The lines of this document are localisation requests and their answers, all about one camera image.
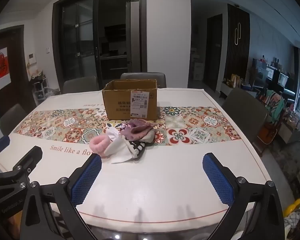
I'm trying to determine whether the dark-framed sliding glass door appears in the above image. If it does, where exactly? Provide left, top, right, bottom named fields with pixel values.
left=52, top=0, right=147, bottom=90

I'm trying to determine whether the black and white sock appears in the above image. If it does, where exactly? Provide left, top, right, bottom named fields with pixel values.
left=127, top=140, right=147, bottom=158

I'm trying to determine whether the white storage rack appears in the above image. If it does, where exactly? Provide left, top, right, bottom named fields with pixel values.
left=31, top=70, right=50, bottom=105

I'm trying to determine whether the red and white door poster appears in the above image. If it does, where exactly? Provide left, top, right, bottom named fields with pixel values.
left=0, top=47, right=12, bottom=90

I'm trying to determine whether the dark wooden door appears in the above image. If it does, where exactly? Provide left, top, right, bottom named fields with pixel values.
left=0, top=25, right=30, bottom=118

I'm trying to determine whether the high chair with draped clothes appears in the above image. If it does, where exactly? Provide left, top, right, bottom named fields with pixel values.
left=259, top=90, right=287, bottom=145

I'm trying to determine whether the brown cardboard box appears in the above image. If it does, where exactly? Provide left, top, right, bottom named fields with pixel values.
left=102, top=79, right=158, bottom=121

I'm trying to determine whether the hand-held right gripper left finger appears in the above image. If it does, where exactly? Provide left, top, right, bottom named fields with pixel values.
left=20, top=153, right=103, bottom=240

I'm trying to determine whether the flat screen television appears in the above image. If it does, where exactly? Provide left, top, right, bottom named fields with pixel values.
left=252, top=58, right=275, bottom=83

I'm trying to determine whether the silver refrigerator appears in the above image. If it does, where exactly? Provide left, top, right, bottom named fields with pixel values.
left=126, top=0, right=141, bottom=73

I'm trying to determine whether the pink fuzzy hair band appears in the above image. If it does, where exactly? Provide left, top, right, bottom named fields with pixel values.
left=89, top=135, right=110, bottom=154

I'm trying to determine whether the grey dining chair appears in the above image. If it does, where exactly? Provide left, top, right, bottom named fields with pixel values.
left=221, top=88, right=268, bottom=143
left=62, top=76, right=100, bottom=94
left=0, top=103, right=28, bottom=135
left=120, top=72, right=167, bottom=89

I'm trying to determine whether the looped wall lamp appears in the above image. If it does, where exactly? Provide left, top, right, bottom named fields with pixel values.
left=234, top=24, right=241, bottom=46

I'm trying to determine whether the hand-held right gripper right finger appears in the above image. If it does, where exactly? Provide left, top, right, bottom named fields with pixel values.
left=202, top=152, right=285, bottom=240

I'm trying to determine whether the white cloth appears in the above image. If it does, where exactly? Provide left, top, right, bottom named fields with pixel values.
left=102, top=127, right=138, bottom=164

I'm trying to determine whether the yellow plastic toy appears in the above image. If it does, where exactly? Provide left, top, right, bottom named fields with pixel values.
left=284, top=199, right=300, bottom=217

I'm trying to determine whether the checked cloth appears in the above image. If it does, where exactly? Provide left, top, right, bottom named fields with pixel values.
left=284, top=211, right=300, bottom=233

